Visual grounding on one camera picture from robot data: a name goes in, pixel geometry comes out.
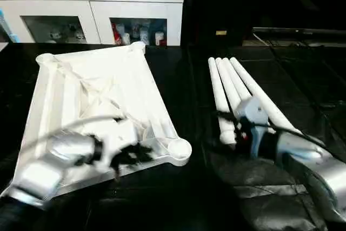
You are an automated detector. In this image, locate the white plastic table leg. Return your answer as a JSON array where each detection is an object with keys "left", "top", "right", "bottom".
[
  {"left": 215, "top": 57, "right": 247, "bottom": 114},
  {"left": 222, "top": 57, "right": 255, "bottom": 104},
  {"left": 229, "top": 56, "right": 303, "bottom": 135},
  {"left": 208, "top": 57, "right": 237, "bottom": 145}
]

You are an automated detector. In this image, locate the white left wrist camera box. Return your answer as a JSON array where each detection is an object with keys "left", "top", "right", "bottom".
[{"left": 100, "top": 117, "right": 144, "bottom": 159}]

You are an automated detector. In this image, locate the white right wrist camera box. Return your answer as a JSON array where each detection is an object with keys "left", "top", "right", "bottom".
[{"left": 235, "top": 97, "right": 269, "bottom": 134}]

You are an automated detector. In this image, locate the black work mat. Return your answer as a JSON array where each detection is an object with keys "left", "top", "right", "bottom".
[{"left": 0, "top": 42, "right": 346, "bottom": 231}]

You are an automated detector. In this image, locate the light blue plastic item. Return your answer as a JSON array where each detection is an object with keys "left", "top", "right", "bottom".
[{"left": 0, "top": 9, "right": 19, "bottom": 43}]

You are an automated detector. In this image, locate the white cabinet with glass doors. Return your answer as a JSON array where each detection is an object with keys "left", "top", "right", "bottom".
[{"left": 0, "top": 0, "right": 184, "bottom": 47}]

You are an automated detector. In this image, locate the white plastic table top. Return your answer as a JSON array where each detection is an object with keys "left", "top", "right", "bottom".
[{"left": 3, "top": 42, "right": 192, "bottom": 196}]

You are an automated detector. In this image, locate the dark low furniture silver edge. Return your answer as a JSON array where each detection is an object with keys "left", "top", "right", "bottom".
[{"left": 251, "top": 25, "right": 346, "bottom": 48}]

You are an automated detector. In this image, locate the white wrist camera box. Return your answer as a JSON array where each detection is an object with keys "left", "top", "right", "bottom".
[
  {"left": 235, "top": 97, "right": 269, "bottom": 134},
  {"left": 100, "top": 117, "right": 144, "bottom": 159}
]

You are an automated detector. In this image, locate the crumpled black plastic sheet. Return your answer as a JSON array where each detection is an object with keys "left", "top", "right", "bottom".
[{"left": 208, "top": 150, "right": 330, "bottom": 231}]

